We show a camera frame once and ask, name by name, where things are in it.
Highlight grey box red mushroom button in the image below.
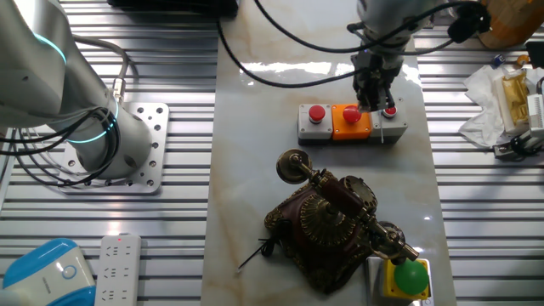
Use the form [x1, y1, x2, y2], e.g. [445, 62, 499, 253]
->
[297, 103, 334, 141]

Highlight white power strip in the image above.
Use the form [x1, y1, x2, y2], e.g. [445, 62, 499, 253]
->
[93, 234, 143, 306]

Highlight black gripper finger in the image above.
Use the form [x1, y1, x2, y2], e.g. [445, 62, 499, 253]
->
[378, 83, 400, 113]
[355, 82, 376, 113]

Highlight yellow box green button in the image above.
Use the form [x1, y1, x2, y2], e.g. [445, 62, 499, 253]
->
[365, 254, 435, 306]
[381, 257, 431, 302]

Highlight grey cable metal connector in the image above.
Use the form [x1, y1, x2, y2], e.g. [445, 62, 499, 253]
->
[71, 35, 131, 105]

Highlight small black block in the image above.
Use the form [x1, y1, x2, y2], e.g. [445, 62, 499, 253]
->
[524, 40, 544, 70]

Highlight antique rotary telephone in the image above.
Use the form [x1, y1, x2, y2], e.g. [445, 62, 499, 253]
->
[263, 174, 383, 296]

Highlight black phone line cord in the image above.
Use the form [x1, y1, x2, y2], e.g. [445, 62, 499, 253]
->
[235, 218, 284, 274]

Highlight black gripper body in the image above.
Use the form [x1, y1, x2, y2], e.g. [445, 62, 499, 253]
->
[351, 49, 405, 93]

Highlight blue white plastic device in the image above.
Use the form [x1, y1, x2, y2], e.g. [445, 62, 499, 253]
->
[0, 237, 97, 306]

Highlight grey box flat red button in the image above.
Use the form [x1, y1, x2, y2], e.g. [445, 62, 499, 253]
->
[368, 99, 409, 145]

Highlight black cable bundle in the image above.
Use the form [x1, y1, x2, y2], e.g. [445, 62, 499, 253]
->
[0, 105, 123, 188]

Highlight white tray yellow contents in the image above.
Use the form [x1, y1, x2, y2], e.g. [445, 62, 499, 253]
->
[494, 67, 533, 138]

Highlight orange box red mushroom button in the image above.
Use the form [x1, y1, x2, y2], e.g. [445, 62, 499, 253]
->
[331, 103, 374, 142]

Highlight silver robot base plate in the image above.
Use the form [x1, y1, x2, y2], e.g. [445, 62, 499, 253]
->
[58, 101, 170, 196]

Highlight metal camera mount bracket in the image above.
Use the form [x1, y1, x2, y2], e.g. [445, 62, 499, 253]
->
[492, 129, 544, 162]

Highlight crumpled white tissue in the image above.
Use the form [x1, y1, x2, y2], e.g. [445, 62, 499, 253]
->
[457, 63, 544, 149]

